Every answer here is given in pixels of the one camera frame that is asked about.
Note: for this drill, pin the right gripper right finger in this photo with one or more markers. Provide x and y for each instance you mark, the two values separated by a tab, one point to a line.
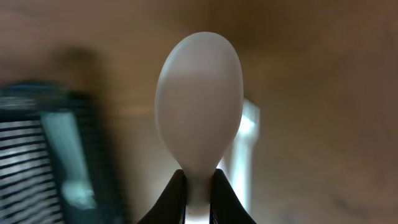
225	207

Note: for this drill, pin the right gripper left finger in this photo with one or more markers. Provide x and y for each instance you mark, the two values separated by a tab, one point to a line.
171	205

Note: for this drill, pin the black plastic basket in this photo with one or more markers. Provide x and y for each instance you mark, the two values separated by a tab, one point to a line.
31	172

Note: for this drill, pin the white wide spoon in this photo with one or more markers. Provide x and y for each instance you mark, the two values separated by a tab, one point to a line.
198	107

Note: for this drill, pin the pale green fork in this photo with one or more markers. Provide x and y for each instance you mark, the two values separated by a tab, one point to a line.
62	132

